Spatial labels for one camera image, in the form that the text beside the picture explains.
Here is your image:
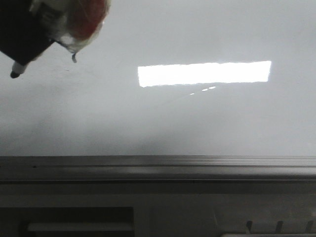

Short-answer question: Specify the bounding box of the white whiteboard with metal frame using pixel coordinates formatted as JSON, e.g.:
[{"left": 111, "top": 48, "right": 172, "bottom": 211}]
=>
[{"left": 0, "top": 0, "right": 316, "bottom": 182}]

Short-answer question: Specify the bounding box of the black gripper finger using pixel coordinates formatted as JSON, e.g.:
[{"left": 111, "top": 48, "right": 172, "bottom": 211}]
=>
[{"left": 0, "top": 0, "right": 59, "bottom": 66}]

